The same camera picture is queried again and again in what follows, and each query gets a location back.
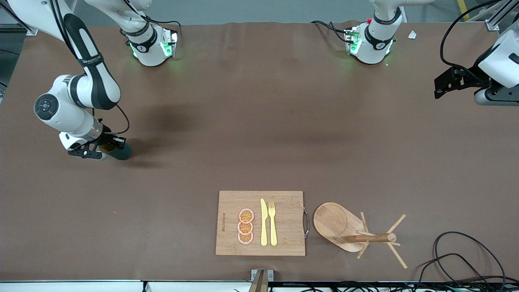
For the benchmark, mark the teal cup with yellow inside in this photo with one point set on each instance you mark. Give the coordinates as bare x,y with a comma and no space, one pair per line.
121,153

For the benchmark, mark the white paper scrap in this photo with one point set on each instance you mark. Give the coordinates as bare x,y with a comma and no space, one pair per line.
412,35

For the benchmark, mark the aluminium frame profile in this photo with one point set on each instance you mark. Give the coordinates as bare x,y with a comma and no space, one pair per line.
31,30
492,25

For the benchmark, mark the metal bracket with wooden post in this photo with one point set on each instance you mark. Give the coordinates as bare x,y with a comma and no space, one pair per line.
261,280

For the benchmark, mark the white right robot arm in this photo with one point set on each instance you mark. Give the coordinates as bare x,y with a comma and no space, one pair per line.
93,77

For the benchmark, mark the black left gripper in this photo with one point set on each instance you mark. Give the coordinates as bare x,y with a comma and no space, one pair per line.
472,79

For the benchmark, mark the bamboo cutting board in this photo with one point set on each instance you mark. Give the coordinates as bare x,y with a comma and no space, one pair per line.
284,243

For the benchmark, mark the orange slice toy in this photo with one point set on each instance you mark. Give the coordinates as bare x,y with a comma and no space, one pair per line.
246,215

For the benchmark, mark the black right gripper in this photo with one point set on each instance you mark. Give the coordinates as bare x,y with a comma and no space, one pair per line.
107,138

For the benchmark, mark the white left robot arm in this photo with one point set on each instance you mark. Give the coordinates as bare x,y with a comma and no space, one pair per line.
373,44

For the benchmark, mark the yellow plastic fork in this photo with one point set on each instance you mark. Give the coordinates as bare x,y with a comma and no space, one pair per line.
273,231

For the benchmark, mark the wooden cup rack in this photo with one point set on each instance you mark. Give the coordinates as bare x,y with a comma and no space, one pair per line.
336,223

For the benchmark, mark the yellow plastic knife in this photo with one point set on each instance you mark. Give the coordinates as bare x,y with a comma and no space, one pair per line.
264,227

